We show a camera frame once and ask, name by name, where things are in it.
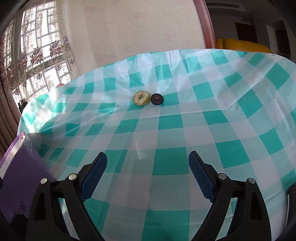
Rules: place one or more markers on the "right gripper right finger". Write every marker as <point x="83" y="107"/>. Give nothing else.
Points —
<point x="250" y="220"/>

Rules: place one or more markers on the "teal checkered tablecloth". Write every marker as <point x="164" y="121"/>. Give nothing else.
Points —
<point x="235" y="109"/>

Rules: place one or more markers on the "floral lace curtain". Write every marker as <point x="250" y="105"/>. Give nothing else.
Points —
<point x="34" y="53"/>

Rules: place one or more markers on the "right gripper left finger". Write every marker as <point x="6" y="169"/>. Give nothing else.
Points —
<point x="46" y="220"/>

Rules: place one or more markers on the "window with white grille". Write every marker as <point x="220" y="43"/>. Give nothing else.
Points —
<point x="39" y="51"/>

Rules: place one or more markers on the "purple cardboard box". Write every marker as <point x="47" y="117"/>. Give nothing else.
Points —
<point x="22" y="169"/>

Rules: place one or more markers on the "small pear half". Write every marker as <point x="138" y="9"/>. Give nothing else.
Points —
<point x="141" y="98"/>

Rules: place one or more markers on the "yellow leather sofa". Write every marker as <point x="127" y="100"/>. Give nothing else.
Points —
<point x="241" y="45"/>

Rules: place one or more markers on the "red wooden door frame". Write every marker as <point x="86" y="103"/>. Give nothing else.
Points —
<point x="206" y="23"/>

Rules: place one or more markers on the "brown patterned drape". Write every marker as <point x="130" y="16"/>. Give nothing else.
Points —
<point x="10" y="117"/>

